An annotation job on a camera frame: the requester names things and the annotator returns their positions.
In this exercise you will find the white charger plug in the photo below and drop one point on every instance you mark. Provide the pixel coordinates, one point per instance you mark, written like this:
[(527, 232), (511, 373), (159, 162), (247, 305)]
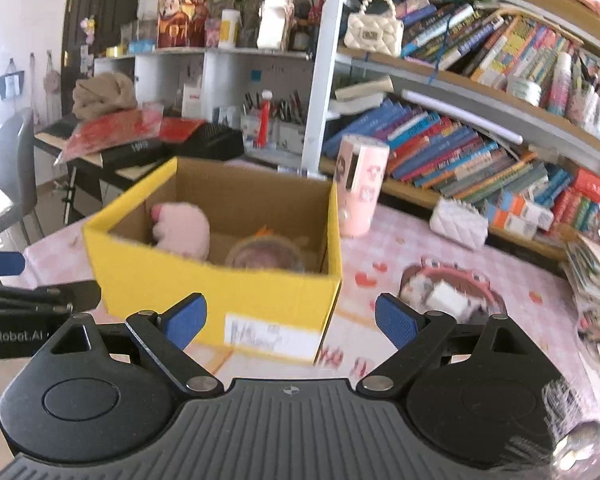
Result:
[(447, 297)]

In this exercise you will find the white box red label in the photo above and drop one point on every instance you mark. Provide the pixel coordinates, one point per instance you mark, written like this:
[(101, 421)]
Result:
[(192, 101)]

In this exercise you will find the white quilted pouch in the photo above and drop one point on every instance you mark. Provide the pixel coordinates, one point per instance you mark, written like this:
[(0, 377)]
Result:
[(457, 222)]

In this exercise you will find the white pen holder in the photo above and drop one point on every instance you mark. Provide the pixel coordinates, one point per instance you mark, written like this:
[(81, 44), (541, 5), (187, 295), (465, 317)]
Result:
[(250, 127), (290, 136)]

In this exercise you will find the white tube lamp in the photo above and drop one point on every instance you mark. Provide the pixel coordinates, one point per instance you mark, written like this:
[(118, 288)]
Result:
[(460, 112)]

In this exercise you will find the brown bundled cloth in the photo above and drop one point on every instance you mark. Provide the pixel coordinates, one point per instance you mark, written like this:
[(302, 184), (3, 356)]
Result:
[(105, 95)]

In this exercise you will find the pink cylindrical container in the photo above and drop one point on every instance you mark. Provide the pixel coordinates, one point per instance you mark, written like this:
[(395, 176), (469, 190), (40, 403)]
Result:
[(360, 185)]

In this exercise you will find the white orange carton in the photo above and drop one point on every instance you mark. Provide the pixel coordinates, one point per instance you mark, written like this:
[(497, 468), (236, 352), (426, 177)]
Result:
[(512, 225), (527, 209)]

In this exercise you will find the pink plush pig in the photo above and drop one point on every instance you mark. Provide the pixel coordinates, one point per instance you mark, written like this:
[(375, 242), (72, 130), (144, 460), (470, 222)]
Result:
[(182, 227)]

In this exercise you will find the white round jar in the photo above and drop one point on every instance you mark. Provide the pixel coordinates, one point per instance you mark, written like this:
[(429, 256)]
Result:
[(525, 91)]

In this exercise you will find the black keyboard case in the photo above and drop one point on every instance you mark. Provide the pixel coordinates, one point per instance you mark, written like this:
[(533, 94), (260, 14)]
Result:
[(135, 150)]

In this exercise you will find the small white packet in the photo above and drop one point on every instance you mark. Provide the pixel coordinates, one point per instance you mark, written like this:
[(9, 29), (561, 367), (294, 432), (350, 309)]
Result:
[(414, 290)]

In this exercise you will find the yellow cardboard box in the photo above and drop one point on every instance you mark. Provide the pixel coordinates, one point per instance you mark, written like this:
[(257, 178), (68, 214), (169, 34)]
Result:
[(180, 285)]

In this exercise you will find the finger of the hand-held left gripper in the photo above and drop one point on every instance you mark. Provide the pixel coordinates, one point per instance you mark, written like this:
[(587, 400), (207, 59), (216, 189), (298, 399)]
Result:
[(75, 294), (2, 264)]

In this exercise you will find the row of colourful books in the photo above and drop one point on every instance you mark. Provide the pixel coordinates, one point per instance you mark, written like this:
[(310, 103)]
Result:
[(445, 155)]

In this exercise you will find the fortune god figure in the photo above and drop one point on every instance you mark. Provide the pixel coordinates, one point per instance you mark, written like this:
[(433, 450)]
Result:
[(182, 17)]

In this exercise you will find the stack of paper booklets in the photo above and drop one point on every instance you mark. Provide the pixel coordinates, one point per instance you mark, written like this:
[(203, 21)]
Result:
[(595, 275)]

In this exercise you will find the pink checked tablecloth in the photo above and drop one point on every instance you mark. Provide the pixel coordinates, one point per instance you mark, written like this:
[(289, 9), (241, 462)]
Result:
[(375, 260)]

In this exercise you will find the black side table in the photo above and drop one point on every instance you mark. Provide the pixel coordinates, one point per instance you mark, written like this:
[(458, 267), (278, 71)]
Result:
[(55, 135)]

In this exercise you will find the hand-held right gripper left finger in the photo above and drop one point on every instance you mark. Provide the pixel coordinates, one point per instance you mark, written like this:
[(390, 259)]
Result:
[(185, 320)]

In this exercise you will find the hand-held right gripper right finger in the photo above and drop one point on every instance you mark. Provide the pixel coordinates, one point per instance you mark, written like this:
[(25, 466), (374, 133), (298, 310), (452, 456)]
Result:
[(397, 322)]

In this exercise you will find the white paper bag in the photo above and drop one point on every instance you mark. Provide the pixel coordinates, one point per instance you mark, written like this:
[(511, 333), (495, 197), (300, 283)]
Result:
[(275, 20)]

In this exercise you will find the red paper sheets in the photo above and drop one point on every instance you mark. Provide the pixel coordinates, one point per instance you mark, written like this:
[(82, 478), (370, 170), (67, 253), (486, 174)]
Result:
[(115, 130)]

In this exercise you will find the black keyboard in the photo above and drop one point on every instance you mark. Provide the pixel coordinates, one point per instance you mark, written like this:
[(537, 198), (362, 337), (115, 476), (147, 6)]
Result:
[(210, 140)]

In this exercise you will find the hanging tote bag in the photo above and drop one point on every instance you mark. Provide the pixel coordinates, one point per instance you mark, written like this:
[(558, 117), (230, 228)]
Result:
[(11, 82)]

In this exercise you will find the cream quilted handbag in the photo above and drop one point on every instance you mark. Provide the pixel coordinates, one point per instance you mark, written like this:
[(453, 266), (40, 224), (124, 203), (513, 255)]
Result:
[(372, 32)]

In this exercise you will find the grey office chair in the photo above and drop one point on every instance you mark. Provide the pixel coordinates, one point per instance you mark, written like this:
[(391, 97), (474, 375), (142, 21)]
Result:
[(15, 160)]

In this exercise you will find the clear plastic wrap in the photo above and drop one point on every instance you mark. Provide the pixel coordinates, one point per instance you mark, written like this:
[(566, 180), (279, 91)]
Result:
[(585, 430)]

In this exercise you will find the small hanging doll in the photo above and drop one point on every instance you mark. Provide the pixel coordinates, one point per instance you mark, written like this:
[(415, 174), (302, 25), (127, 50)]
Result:
[(87, 30)]

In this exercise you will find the red boxed book set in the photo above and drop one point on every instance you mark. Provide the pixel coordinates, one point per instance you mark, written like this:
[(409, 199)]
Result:
[(590, 202)]

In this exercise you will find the row of slanted books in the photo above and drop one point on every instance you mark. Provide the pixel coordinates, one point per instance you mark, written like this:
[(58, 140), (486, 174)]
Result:
[(490, 45)]

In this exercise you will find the white bottle yellow label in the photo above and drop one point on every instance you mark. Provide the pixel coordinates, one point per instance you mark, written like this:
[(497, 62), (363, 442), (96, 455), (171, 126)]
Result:
[(230, 30)]

